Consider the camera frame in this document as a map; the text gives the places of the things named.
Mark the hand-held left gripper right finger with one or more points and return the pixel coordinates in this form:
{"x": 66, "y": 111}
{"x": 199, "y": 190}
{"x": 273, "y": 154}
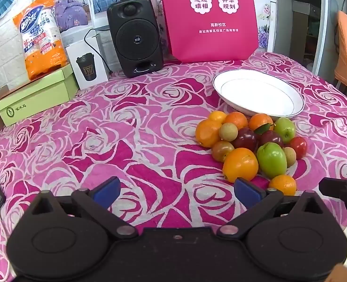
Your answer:
{"x": 247, "y": 191}

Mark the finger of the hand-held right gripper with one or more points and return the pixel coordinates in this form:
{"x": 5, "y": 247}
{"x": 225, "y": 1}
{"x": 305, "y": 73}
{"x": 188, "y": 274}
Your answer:
{"x": 340, "y": 189}

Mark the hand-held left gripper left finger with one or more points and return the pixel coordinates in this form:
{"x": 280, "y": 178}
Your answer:
{"x": 106, "y": 191}

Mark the large orange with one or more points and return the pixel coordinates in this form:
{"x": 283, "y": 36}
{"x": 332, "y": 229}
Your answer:
{"x": 207, "y": 133}
{"x": 240, "y": 164}

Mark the small orange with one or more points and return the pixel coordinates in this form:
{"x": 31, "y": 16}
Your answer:
{"x": 282, "y": 185}
{"x": 217, "y": 115}

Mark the green apple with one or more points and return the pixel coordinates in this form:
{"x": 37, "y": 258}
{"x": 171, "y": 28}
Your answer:
{"x": 285, "y": 129}
{"x": 271, "y": 158}

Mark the red green jujube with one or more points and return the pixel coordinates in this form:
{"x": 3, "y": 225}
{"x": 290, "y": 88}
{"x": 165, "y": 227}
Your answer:
{"x": 221, "y": 150}

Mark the tan longan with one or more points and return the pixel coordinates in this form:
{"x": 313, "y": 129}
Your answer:
{"x": 290, "y": 155}
{"x": 228, "y": 131}

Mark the dark red plum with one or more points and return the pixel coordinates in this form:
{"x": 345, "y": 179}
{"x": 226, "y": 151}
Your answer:
{"x": 244, "y": 139}
{"x": 271, "y": 138}

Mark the small red jujube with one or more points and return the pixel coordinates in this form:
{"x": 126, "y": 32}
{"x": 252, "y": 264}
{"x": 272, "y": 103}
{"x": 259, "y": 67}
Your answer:
{"x": 299, "y": 147}

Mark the white plate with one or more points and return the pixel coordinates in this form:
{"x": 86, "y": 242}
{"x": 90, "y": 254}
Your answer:
{"x": 258, "y": 92}

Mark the person's left hand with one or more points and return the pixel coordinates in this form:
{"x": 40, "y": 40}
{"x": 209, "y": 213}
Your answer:
{"x": 340, "y": 274}

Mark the pink rose printed blanket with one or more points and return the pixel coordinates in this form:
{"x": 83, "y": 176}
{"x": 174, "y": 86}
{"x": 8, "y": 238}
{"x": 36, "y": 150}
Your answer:
{"x": 132, "y": 152}

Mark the tangerine with green leaf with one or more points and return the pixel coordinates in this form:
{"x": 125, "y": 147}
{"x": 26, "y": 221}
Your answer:
{"x": 260, "y": 122}

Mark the green shoe box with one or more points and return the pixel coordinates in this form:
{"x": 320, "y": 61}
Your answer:
{"x": 35, "y": 97}

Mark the white box with cup print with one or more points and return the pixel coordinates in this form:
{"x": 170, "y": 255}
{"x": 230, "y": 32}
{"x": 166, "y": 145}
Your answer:
{"x": 86, "y": 64}

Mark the black speaker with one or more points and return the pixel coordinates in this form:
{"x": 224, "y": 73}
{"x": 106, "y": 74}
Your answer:
{"x": 135, "y": 38}

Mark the orange paper cup pack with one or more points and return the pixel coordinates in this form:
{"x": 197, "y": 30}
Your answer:
{"x": 42, "y": 41}

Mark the pink tote bag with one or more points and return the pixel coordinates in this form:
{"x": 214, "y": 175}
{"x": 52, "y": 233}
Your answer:
{"x": 211, "y": 29}

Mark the white door frame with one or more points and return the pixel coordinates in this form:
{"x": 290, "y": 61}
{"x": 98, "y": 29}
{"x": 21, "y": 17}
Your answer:
{"x": 282, "y": 20}

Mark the floral wall sticker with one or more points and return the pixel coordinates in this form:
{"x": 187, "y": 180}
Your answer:
{"x": 264, "y": 26}

